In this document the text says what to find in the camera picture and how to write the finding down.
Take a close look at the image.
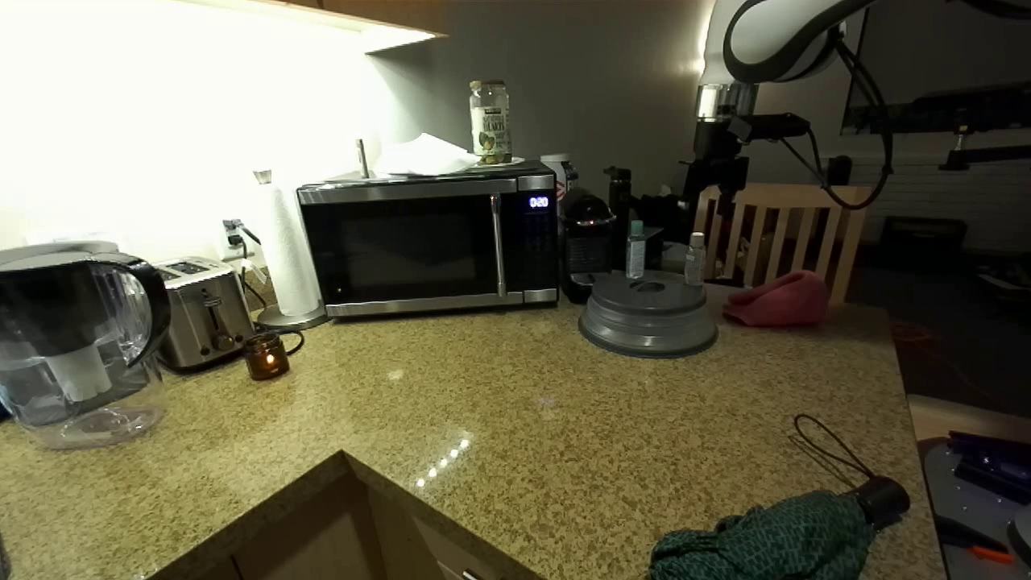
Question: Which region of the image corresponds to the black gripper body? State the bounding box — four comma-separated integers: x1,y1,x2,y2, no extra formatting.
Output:
686,120,750,193

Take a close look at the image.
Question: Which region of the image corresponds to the tall black bottle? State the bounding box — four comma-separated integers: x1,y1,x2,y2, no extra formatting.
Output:
603,166,639,270

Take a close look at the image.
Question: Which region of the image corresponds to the wooden slatted chair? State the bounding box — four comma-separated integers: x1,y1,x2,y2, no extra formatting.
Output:
689,177,878,306

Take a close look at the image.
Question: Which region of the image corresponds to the pink folded towel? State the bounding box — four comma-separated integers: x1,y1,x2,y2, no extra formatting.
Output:
721,269,833,333

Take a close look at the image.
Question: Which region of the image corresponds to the black coffee machine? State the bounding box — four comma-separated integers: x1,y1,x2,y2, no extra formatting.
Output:
557,186,621,306

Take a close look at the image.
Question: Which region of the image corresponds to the grey vented microwave plate cover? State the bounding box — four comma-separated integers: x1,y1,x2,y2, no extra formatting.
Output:
577,269,721,360

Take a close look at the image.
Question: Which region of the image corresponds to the glass jar with label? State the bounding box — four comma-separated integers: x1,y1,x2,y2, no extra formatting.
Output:
469,78,515,167

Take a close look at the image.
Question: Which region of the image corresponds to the white crumpled paper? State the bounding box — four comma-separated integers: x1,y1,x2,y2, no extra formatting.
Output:
369,129,479,180

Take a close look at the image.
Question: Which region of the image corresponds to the black steel microwave oven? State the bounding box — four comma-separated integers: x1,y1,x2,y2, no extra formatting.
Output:
297,162,561,324

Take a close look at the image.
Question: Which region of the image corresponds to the green folded umbrella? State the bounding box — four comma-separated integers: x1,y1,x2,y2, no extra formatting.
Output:
646,413,914,580

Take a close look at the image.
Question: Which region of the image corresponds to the grey tool tray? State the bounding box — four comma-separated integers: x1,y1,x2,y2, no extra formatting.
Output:
919,429,1031,580

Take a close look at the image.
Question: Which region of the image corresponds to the white paper towel roll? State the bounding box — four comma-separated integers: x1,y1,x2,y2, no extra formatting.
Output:
251,167,330,333

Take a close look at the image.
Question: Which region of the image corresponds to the small amber glass mug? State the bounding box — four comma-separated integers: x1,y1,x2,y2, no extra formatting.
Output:
243,327,310,383

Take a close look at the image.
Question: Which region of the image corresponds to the brown cardboard box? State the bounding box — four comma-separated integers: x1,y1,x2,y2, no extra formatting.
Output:
148,449,545,580

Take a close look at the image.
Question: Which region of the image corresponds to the silver toaster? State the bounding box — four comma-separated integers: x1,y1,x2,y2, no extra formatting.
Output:
157,254,259,375

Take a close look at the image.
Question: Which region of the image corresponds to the clear water filter pitcher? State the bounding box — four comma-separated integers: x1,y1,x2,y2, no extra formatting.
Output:
0,238,173,451

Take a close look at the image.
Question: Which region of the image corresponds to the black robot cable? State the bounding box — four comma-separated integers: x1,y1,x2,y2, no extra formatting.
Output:
782,35,896,214

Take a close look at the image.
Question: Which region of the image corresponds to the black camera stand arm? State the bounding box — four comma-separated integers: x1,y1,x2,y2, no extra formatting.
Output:
938,123,1031,176

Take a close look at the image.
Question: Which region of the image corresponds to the wall outlet with plug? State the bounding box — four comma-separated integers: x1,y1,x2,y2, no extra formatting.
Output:
221,215,266,260

